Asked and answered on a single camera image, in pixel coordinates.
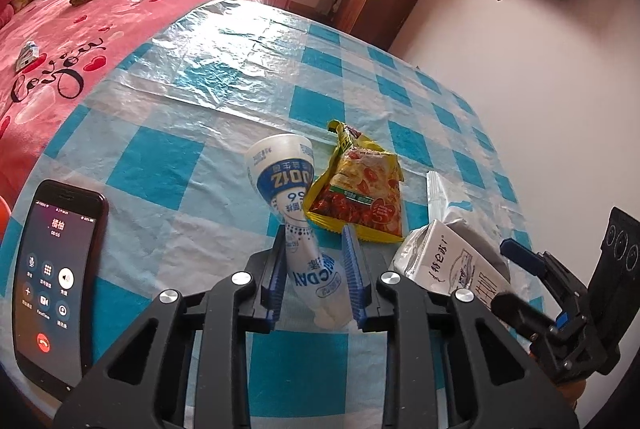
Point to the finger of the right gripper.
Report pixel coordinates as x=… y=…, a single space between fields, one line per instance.
x=533 y=263
x=521 y=316

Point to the orange plastic trash bucket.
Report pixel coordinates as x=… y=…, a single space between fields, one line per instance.
x=5 y=215

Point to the blue white checkered tablecloth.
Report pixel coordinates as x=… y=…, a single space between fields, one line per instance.
x=163 y=137

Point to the pink lower pillow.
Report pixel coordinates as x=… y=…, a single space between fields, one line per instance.
x=6 y=14

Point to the pink love you bedspread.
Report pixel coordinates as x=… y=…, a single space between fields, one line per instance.
x=78 y=47

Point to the white silver wrapper bag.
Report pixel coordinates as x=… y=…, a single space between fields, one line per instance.
x=458 y=247

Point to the blue white packet on bed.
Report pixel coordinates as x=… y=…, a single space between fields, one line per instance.
x=29 y=53

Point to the black smartphone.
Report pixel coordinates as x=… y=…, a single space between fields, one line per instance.
x=52 y=299

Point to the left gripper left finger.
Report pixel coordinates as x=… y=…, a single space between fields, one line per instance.
x=141 y=380

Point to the yellow snack bag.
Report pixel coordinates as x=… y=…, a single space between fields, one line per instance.
x=361 y=186

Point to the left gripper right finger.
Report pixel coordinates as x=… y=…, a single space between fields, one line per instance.
x=449 y=361

